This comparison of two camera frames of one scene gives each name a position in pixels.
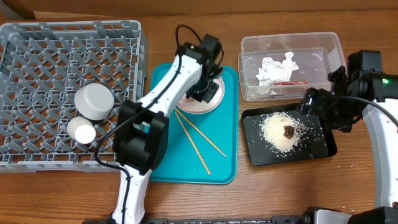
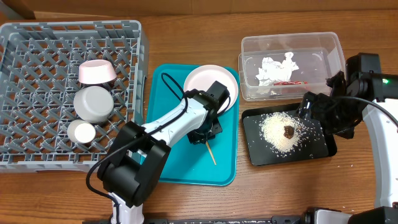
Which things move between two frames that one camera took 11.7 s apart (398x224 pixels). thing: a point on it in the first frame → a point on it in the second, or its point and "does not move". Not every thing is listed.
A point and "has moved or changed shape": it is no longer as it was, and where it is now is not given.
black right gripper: [315, 101] does not move
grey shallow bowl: [94, 101] does not move
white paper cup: [81, 129] does not move
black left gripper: [208, 95] → [196, 137]
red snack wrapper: [290, 83] does not move
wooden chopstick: [198, 131] has moved or changed shape
